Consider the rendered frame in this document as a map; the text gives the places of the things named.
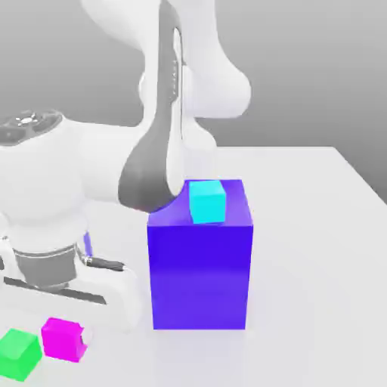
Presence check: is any small green cube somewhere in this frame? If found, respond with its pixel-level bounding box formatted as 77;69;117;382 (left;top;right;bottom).
0;328;43;382

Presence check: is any small magenta cube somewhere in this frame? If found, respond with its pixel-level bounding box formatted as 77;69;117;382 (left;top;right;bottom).
40;317;89;364

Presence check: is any large blue box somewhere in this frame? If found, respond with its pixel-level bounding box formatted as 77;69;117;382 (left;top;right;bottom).
147;178;255;331

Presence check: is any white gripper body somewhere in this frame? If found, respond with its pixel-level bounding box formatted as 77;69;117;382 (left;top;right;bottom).
0;268;143;334

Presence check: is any small cyan cube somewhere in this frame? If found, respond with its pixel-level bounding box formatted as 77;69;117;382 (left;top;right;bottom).
187;180;228;225

